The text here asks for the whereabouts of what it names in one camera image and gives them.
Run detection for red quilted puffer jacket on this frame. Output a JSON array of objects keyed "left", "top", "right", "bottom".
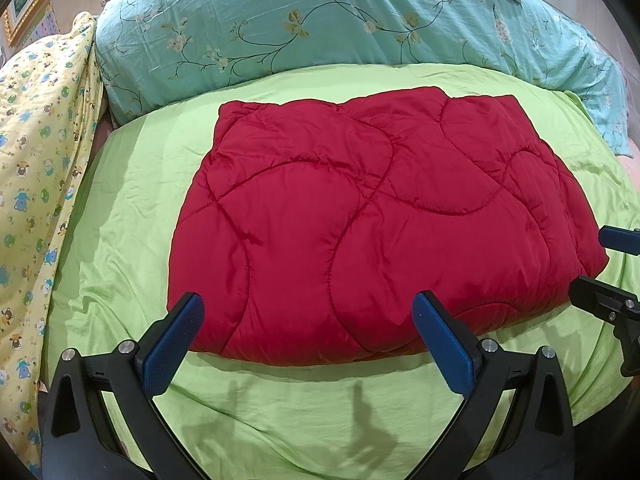
[{"left": 167, "top": 87, "right": 608, "bottom": 366}]

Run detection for yellow cartoon print blanket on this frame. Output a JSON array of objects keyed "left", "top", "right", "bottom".
[{"left": 1, "top": 12, "right": 103, "bottom": 474}]

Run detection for teal floral quilt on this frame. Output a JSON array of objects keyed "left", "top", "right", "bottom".
[{"left": 96, "top": 0, "right": 630, "bottom": 155}]

